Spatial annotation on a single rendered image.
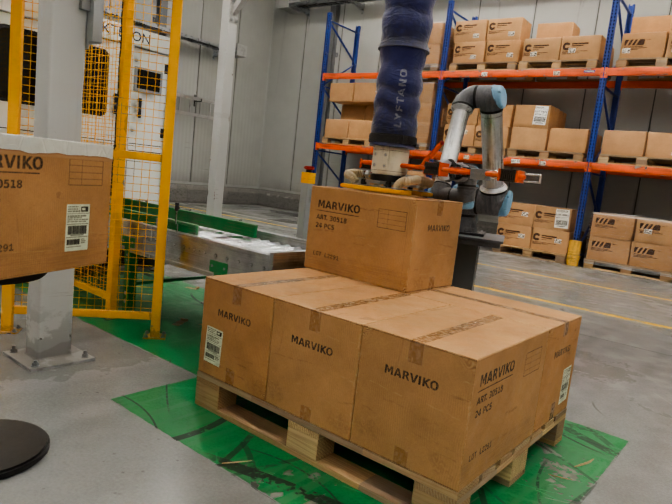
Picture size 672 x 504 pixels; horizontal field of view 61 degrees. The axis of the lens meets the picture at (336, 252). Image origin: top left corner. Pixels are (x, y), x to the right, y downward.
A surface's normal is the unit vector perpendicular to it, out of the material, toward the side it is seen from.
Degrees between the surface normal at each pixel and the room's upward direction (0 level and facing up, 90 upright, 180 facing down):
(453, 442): 90
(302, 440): 90
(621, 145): 91
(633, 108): 90
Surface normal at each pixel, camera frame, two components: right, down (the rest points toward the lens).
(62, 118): 0.77, 0.16
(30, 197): 0.94, 0.15
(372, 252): -0.64, 0.04
